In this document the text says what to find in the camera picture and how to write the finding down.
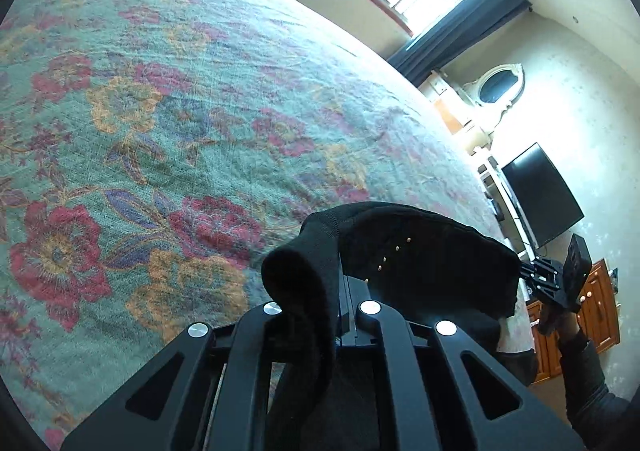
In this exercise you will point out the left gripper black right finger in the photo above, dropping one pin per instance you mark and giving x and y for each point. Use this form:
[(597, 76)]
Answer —
[(430, 387)]

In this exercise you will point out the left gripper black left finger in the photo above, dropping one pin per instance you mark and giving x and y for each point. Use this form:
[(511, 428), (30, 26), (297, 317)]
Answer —
[(231, 388)]

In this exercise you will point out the black pants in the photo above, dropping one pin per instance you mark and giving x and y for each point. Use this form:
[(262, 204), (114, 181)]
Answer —
[(424, 265)]

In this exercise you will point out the right forearm dark sleeve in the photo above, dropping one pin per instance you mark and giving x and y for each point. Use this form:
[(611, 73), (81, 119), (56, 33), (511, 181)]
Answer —
[(602, 420)]

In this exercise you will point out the orange wooden cabinet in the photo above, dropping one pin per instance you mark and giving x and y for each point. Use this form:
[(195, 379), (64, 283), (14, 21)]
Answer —
[(598, 318)]

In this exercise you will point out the black flat television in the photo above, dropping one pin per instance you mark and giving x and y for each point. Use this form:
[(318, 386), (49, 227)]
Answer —
[(542, 195)]

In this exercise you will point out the white tv stand shelf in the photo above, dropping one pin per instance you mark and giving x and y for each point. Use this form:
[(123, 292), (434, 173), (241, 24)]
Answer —
[(511, 220)]

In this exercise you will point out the cream vanity dresser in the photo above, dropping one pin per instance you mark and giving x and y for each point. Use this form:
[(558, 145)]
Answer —
[(458, 114)]

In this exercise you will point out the white oval vanity mirror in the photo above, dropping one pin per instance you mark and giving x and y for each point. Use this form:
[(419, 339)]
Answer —
[(493, 93)]

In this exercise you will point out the dark blue right curtain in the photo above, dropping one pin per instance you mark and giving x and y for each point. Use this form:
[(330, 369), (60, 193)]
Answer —
[(466, 24)]

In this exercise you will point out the floral green bedspread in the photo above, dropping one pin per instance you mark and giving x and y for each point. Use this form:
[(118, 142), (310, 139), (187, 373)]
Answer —
[(154, 151)]

